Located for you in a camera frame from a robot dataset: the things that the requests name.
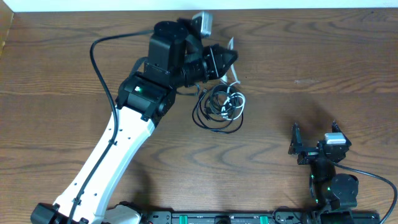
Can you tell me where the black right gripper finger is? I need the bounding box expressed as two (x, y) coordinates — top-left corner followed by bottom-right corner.
(288, 123), (303, 154)
(331, 121), (351, 147)

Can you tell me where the white usb cable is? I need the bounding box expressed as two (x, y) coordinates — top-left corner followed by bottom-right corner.
(217, 36), (246, 121)

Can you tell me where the black usb cable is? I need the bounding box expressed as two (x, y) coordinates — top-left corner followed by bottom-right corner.
(174, 82), (245, 135)

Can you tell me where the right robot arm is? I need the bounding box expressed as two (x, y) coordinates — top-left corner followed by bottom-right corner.
(288, 122), (359, 212)

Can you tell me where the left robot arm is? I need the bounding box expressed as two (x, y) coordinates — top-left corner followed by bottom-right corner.
(30, 18), (238, 223)

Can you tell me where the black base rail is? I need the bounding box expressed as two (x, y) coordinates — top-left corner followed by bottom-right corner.
(139, 207), (381, 224)

